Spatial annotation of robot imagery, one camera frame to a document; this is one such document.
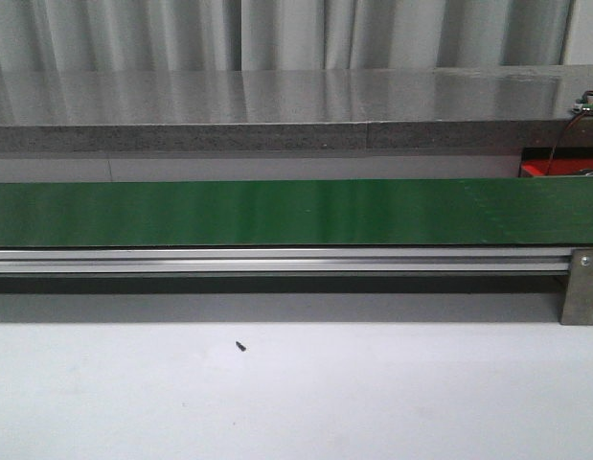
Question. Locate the grey stone counter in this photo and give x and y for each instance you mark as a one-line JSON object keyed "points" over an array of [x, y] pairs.
{"points": [[375, 109]]}

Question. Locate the green conveyor belt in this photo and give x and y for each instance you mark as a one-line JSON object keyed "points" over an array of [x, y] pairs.
{"points": [[475, 211]]}

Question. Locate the small green circuit board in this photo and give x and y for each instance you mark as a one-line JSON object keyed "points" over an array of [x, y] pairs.
{"points": [[584, 104]]}

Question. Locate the grey curtain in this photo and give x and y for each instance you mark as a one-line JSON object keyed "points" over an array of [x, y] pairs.
{"points": [[279, 35]]}

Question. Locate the aluminium conveyor frame rail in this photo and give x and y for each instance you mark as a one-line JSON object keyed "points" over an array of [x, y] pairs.
{"points": [[285, 260]]}

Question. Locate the metal conveyor support bracket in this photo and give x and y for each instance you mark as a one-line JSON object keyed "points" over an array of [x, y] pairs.
{"points": [[577, 309]]}

